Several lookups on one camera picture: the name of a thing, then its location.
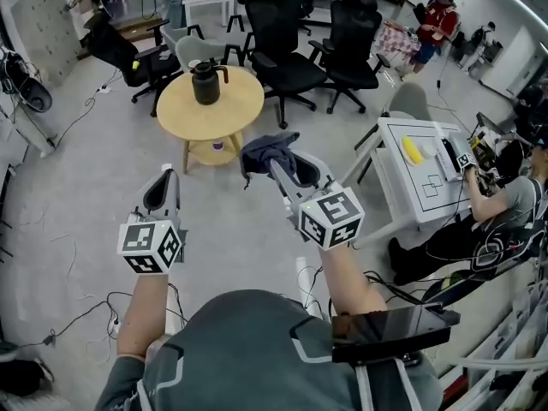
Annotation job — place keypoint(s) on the person's left forearm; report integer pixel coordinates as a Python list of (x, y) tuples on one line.
[(141, 306)]

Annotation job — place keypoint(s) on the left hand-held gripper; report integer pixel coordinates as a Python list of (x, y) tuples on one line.
[(147, 240)]

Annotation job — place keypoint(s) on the grey shell chair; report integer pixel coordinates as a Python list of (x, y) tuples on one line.
[(411, 101), (201, 49), (171, 37)]

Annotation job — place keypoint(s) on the small purple cup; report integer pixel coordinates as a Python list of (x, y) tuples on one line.
[(218, 145)]

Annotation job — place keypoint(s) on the person's right forearm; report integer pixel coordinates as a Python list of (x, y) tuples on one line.
[(347, 281)]

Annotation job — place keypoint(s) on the round wooden table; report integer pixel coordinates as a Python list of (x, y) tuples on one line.
[(214, 116)]

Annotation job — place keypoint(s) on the yellow oblong toy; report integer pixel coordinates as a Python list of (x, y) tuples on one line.
[(412, 151)]

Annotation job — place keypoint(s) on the black chest-mounted device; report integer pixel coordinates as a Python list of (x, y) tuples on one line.
[(385, 328)]

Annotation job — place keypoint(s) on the grey tray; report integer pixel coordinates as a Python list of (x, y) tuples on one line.
[(449, 156)]

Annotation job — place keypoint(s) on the person's grey t-shirt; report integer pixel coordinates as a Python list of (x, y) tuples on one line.
[(240, 358)]

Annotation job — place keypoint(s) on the black backpack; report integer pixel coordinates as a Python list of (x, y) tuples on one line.
[(21, 371)]

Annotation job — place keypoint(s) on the white table with line drawing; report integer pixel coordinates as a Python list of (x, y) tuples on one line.
[(411, 182)]

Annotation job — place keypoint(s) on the white shelving unit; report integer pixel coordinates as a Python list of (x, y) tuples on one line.
[(505, 358)]

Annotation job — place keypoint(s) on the black office chair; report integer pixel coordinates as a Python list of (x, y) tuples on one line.
[(145, 64), (355, 45), (278, 37)]

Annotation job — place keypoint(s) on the dark blue cloth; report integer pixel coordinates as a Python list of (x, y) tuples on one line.
[(261, 152)]

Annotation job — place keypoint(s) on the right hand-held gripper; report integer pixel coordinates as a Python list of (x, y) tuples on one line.
[(329, 218)]

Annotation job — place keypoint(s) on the white power strip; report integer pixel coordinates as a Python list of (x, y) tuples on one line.
[(104, 89), (113, 325)]

